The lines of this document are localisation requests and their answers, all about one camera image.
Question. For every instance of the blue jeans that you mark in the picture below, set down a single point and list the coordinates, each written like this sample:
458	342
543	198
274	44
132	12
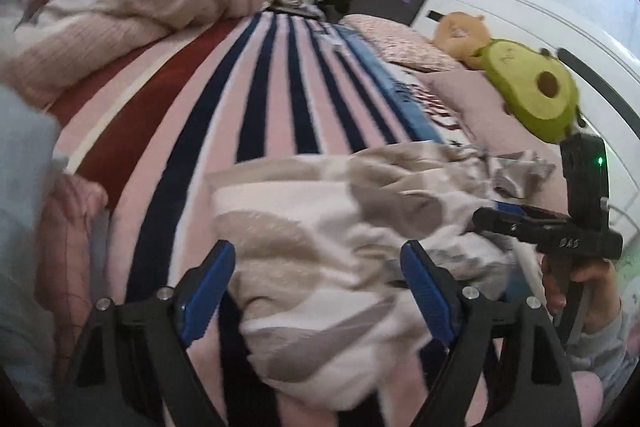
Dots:
385	77

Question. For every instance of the person's right forearm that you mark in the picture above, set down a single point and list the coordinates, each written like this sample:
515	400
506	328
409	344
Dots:
607	347

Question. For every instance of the tan plush bear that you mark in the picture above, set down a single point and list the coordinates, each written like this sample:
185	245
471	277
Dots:
460	38

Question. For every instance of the person's right hand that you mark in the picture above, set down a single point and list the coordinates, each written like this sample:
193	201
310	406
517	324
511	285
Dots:
590	294

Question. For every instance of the pink pillow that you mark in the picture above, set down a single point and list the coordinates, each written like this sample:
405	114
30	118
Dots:
480	112

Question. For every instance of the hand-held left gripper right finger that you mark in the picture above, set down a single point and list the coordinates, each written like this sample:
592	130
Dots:
429	292

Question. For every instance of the striped blanket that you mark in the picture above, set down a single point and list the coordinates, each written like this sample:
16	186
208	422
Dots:
240	117

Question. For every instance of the pink knitted blanket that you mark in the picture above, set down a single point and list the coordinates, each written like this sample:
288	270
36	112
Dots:
120	7

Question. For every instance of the white headboard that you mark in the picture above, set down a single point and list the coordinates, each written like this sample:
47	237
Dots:
540	37

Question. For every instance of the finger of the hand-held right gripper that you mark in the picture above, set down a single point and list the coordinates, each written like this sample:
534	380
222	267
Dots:
500	216

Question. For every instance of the beige patterned pants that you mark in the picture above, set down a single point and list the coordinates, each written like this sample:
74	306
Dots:
350	267

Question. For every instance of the floral pillow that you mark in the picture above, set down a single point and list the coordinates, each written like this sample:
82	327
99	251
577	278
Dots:
400	41

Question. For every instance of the avocado plush toy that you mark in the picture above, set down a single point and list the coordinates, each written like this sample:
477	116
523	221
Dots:
532	92

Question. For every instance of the light blue cloth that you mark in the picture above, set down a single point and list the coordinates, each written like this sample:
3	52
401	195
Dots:
25	232

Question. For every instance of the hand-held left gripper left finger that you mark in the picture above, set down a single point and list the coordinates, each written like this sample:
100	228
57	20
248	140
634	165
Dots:
207	287

